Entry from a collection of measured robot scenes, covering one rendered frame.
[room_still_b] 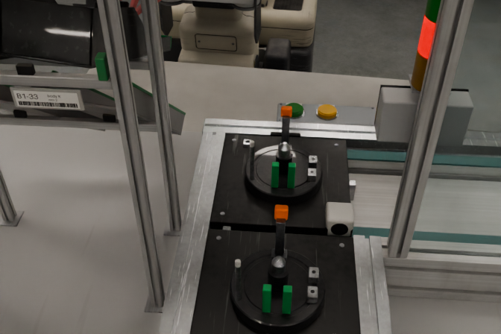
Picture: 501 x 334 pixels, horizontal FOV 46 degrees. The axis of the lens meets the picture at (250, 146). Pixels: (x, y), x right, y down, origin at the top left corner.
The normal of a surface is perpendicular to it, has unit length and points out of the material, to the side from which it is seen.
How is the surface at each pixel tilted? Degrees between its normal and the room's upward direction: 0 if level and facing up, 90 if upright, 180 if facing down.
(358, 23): 0
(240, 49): 98
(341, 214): 0
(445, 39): 90
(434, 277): 90
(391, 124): 90
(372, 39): 0
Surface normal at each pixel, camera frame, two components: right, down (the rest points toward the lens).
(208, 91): 0.00, -0.77
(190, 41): -0.15, 0.73
